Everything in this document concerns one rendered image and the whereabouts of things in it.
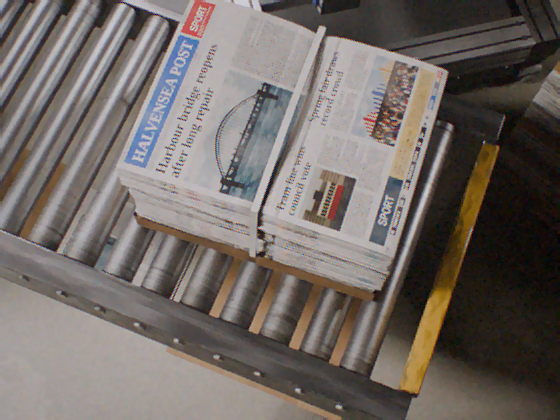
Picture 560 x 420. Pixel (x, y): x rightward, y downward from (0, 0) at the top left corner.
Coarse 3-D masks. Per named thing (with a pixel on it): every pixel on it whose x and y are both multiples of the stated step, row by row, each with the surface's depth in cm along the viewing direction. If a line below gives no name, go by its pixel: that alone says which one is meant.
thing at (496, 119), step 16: (32, 0) 148; (112, 0) 137; (128, 0) 136; (144, 0) 137; (160, 0) 137; (176, 0) 137; (144, 16) 138; (160, 16) 136; (176, 16) 136; (448, 96) 132; (448, 112) 131; (464, 112) 132; (480, 112) 132; (496, 112) 132; (464, 128) 131; (480, 128) 131; (496, 128) 131; (464, 144) 135; (480, 144) 134; (464, 160) 140
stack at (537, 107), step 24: (552, 72) 159; (552, 96) 164; (552, 120) 170; (504, 144) 191; (528, 144) 184; (528, 168) 190; (552, 168) 184; (504, 192) 205; (552, 192) 190; (528, 216) 210; (552, 216) 198; (552, 240) 208
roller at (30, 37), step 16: (48, 0) 136; (64, 0) 138; (32, 16) 134; (48, 16) 135; (16, 32) 134; (32, 32) 134; (48, 32) 136; (16, 48) 132; (32, 48) 133; (0, 64) 131; (16, 64) 131; (0, 80) 130; (16, 80) 132; (0, 96) 130; (0, 112) 130
